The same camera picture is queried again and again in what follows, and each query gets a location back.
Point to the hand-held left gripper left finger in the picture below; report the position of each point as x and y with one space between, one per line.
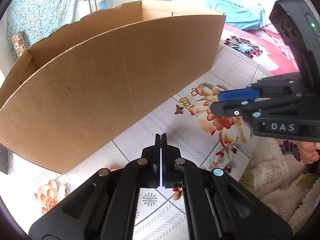
150 165

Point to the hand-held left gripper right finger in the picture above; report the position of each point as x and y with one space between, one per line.
172 165

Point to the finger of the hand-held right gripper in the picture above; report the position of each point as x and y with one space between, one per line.
225 108
235 95

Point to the gold butterfly outline pendant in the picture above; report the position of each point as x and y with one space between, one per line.
197 90

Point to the small gold butterfly earring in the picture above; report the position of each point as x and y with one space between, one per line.
178 110

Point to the brown cardboard box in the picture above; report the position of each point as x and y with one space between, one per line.
100 85

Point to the person's right hand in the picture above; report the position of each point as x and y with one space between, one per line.
308 152

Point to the pink flower blanket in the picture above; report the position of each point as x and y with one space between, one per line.
270 45

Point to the blue garment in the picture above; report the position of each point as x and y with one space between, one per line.
212 5

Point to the white fluffy blanket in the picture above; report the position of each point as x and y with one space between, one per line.
275 192

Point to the wooden chair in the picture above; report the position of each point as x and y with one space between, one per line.
93 1

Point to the orange checked cloth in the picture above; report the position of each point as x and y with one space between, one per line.
18 43

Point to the teal floral cloth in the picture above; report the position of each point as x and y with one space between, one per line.
45 10

